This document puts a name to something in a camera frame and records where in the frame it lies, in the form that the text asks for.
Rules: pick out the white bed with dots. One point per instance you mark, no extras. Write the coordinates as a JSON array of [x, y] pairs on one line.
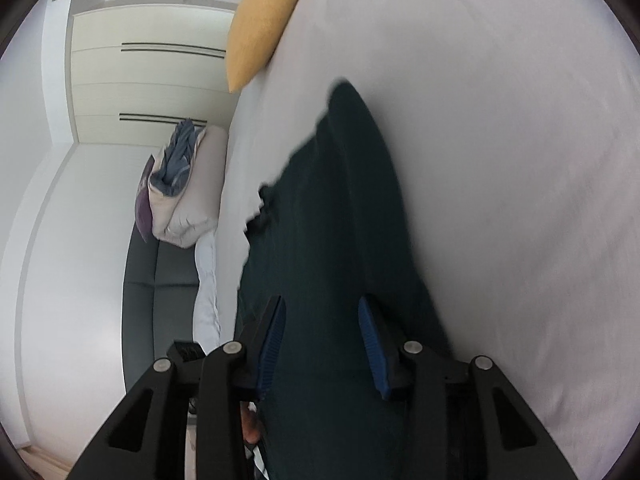
[[500, 160]]

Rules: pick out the cream wardrobe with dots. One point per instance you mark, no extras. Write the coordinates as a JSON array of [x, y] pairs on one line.
[[150, 80]]

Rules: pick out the beige folded comforter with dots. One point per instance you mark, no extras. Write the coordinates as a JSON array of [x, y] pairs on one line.
[[195, 195]]

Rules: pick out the dark grey sofa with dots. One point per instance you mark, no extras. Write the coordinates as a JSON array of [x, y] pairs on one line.
[[155, 305]]

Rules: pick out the blue-grey cloth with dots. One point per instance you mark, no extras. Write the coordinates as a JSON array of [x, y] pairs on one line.
[[177, 160]]

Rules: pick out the person's left hand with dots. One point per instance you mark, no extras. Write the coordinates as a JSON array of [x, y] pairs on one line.
[[251, 427]]

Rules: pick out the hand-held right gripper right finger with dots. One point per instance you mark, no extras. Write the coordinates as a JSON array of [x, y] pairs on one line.
[[372, 340]]

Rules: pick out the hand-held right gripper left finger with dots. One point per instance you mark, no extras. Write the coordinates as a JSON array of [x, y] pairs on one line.
[[272, 330]]

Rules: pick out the purple pillow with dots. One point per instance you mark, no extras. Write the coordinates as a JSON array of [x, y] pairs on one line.
[[144, 210]]

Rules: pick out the dark green garment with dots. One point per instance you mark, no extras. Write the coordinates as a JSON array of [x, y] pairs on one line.
[[330, 240]]

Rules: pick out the yellow pillow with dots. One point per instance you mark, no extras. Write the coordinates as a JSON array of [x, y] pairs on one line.
[[262, 25]]

